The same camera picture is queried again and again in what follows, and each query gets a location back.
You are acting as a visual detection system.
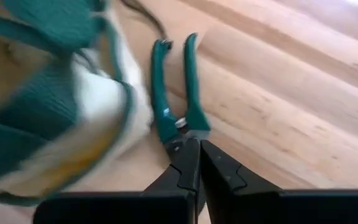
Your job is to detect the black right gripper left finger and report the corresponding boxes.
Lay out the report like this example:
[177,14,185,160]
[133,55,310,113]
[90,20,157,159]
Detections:
[32,139,201,224]

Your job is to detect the green pruning shears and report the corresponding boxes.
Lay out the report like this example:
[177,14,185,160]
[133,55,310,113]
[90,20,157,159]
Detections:
[119,0,211,150]

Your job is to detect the beige green canvas gardening bag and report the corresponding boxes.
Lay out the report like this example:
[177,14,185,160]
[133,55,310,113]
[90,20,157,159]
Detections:
[0,0,154,208]

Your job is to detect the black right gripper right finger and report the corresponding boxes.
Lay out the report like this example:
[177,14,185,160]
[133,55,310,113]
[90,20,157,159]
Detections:
[201,139,358,224]

